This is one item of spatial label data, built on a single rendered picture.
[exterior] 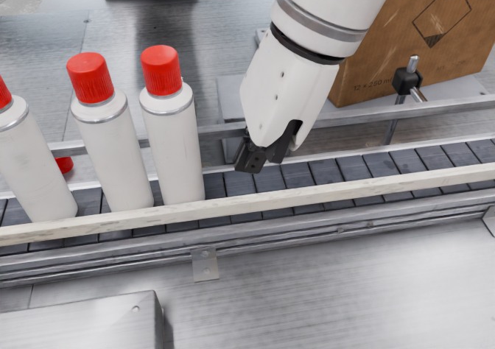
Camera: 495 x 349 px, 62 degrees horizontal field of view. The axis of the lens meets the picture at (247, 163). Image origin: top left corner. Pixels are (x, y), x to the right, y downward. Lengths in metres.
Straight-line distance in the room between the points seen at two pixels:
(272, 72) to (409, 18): 0.34
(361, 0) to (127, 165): 0.27
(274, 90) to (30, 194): 0.27
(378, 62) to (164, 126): 0.40
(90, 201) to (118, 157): 0.13
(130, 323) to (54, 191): 0.16
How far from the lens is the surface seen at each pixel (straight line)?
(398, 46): 0.69
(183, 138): 0.41
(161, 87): 0.38
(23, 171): 0.46
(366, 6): 0.35
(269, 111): 0.37
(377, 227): 0.56
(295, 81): 0.35
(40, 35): 1.02
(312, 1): 0.34
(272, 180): 0.53
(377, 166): 0.57
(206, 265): 0.52
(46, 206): 0.49
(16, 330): 0.48
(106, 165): 0.43
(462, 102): 0.58
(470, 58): 0.83
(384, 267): 0.54
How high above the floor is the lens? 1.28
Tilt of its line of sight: 47 degrees down
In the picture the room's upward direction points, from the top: straight up
